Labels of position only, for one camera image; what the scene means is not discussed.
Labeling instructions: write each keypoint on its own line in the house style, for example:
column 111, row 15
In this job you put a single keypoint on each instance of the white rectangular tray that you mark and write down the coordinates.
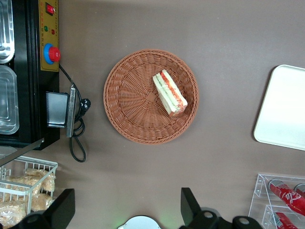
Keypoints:
column 282, row 107

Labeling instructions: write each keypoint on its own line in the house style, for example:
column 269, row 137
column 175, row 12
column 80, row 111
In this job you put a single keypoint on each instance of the silver foil container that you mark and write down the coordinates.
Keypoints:
column 5, row 31
column 8, row 100

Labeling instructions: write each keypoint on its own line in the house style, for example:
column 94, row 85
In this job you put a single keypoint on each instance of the grey metal bar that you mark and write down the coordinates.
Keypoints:
column 19, row 150

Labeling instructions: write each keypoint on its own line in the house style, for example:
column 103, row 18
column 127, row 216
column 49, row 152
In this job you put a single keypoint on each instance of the round brown wicker basket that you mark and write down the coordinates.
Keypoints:
column 133, row 105

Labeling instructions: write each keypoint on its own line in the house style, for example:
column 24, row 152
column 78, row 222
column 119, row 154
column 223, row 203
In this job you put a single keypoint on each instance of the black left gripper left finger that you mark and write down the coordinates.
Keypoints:
column 62, row 207

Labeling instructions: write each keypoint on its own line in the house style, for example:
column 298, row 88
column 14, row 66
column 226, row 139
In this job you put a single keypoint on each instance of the red rocker switch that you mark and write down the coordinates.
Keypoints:
column 50, row 9

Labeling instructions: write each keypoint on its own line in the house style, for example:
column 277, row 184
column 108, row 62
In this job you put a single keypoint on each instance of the black power plug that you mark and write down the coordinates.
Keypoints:
column 85, row 104

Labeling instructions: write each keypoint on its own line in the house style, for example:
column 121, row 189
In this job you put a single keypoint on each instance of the bagged fried snack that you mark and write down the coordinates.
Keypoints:
column 45, row 179
column 41, row 201
column 12, row 213
column 22, row 181

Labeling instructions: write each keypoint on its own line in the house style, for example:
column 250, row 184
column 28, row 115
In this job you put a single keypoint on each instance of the red emergency stop button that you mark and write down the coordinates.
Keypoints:
column 53, row 54

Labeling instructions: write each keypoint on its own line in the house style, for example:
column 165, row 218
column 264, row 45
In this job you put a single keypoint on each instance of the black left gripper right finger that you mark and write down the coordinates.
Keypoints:
column 189, row 210

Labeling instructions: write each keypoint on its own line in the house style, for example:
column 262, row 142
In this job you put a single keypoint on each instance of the triangle sandwich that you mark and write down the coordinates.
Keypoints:
column 169, row 94

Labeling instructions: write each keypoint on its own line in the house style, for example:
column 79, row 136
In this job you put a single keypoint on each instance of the clear acrylic can rack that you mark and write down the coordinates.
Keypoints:
column 261, row 190

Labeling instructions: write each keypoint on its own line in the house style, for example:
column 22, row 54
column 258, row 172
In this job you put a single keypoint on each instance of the yellow control panel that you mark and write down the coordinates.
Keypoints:
column 50, row 23

